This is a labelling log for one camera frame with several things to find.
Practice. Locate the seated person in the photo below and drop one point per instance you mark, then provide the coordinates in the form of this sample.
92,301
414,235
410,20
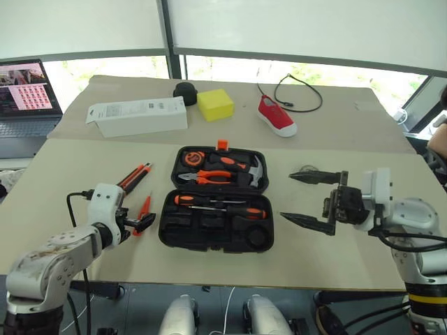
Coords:
440,139

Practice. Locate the dark window frame post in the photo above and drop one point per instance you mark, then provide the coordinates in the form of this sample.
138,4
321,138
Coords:
171,38

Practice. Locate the yellow foam block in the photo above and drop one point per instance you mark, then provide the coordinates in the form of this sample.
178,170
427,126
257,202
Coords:
214,104

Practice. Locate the black plastic tool case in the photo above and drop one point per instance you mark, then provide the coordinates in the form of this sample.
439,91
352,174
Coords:
216,237

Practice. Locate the claw hammer orange black grip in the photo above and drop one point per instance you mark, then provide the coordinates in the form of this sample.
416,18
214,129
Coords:
230,162

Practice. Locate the brown cardboard sheet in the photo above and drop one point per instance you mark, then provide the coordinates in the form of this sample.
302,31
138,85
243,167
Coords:
331,122

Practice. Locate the white cardboard box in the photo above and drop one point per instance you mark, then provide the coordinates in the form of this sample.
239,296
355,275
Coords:
139,118

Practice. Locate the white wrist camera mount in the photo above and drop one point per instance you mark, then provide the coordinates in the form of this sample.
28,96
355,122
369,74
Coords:
377,188
104,204

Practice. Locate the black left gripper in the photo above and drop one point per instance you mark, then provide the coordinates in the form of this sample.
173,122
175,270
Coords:
123,228

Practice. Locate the black round speaker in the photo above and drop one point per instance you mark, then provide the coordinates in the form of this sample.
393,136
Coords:
185,92

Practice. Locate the black table frame bar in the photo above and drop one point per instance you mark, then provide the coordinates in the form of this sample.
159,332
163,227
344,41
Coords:
101,289
359,296

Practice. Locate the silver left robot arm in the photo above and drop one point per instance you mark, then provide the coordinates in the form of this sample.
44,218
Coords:
52,258

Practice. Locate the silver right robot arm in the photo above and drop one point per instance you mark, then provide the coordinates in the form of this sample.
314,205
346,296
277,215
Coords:
415,223

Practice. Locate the small orange tester screwdriver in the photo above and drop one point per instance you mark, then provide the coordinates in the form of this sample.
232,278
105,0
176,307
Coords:
145,208

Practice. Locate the open laptop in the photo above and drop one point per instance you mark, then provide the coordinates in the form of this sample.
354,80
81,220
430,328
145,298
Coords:
24,90

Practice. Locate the red canvas shoe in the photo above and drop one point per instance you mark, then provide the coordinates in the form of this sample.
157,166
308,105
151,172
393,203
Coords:
277,117

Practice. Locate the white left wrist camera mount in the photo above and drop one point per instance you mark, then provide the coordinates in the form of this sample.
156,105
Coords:
104,204

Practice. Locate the orange black tape measure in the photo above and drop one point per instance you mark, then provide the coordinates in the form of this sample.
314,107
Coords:
193,158

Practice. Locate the white patterned cloth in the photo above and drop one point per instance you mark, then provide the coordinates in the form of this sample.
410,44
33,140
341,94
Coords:
12,181

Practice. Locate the orange black screwdriver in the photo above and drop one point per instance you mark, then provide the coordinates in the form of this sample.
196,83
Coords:
186,200

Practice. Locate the silver rounded robot leg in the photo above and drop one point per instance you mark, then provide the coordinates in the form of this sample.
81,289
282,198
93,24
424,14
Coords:
265,314
178,314

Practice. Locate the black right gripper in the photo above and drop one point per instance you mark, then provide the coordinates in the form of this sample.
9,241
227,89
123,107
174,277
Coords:
345,204

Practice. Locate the orange black utility knife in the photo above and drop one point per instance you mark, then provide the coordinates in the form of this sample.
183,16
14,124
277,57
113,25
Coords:
138,174

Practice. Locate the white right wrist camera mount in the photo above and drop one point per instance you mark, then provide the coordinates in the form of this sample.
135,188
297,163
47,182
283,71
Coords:
377,188

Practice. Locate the white charger plug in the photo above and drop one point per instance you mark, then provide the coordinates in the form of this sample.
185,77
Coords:
402,115

